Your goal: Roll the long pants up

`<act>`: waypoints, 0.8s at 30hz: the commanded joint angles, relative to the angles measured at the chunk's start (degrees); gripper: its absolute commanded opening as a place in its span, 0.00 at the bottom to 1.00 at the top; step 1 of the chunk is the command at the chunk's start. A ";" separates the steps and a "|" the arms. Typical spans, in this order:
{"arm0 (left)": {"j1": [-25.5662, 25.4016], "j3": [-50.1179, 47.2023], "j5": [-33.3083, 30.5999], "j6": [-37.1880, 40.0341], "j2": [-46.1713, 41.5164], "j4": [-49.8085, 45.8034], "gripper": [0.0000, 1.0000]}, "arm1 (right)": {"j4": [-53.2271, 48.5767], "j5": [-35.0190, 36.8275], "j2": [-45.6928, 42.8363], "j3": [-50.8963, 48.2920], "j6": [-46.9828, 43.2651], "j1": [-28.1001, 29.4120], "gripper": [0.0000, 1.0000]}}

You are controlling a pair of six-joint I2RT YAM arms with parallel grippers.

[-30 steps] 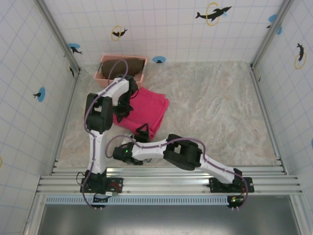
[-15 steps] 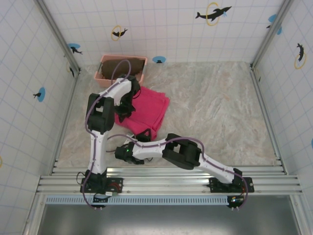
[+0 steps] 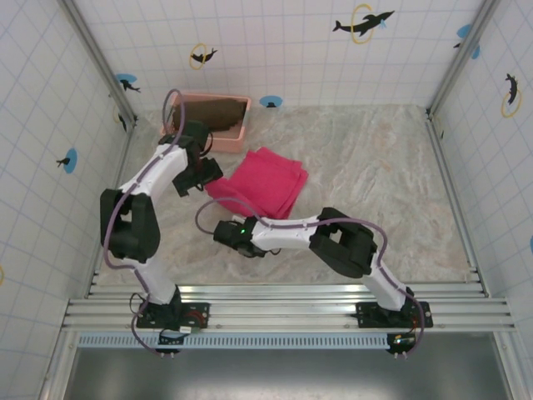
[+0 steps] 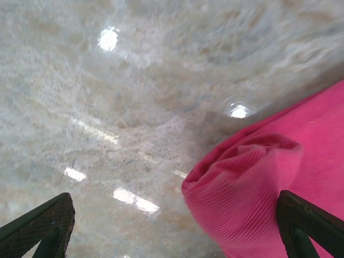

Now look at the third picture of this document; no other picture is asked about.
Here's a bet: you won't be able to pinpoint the pink plastic basket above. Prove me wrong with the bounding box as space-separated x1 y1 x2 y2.
158 92 254 154

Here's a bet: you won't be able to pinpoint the pink red towel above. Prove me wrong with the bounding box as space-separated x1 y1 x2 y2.
206 148 309 220

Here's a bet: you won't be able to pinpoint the brown rolled cloth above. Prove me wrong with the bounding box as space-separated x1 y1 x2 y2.
174 97 247 134

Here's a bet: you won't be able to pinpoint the blue oval shark sticker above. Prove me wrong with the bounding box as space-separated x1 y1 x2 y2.
114 73 142 93

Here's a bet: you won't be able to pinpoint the small black controller board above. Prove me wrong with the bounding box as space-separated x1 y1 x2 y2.
386 332 417 358
159 330 185 358

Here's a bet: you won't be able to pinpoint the blue circle fish sticker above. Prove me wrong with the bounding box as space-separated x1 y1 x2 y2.
56 148 79 174

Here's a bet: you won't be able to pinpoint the grey steel panel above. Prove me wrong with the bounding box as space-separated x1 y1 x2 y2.
68 347 516 400

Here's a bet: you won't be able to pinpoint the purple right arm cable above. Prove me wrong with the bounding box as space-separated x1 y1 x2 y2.
195 198 430 359

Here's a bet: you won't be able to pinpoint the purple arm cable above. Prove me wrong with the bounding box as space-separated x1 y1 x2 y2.
195 198 430 359
102 88 187 358

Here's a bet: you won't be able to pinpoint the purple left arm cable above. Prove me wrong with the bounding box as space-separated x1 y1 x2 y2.
102 88 187 358

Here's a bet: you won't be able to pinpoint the aluminium rail frame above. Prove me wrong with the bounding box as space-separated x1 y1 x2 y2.
61 282 518 334

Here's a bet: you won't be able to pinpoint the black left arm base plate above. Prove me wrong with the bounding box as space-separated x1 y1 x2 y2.
137 300 212 330

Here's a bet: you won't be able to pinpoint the dolphin ring sticker behind post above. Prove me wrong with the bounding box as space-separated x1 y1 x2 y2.
112 103 128 133

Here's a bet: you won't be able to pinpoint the white slotted cable duct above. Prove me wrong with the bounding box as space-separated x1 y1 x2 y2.
77 332 395 350

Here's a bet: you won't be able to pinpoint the small dolphin ring sticker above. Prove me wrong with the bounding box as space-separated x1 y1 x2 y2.
189 42 219 71

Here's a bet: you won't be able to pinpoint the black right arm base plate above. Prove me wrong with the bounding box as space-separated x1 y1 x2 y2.
356 300 434 330

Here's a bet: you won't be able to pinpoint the aluminium corner post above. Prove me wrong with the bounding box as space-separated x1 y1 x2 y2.
427 0 503 118
60 0 139 126

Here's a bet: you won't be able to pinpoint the large dolphin ring sticker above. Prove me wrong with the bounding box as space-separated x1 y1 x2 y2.
331 3 396 45

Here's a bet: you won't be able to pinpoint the blue sticker behind post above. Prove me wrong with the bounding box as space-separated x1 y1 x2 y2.
453 23 482 59

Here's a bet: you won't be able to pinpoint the upright dolphin ring sticker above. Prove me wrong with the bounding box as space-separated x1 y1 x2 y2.
501 72 524 119

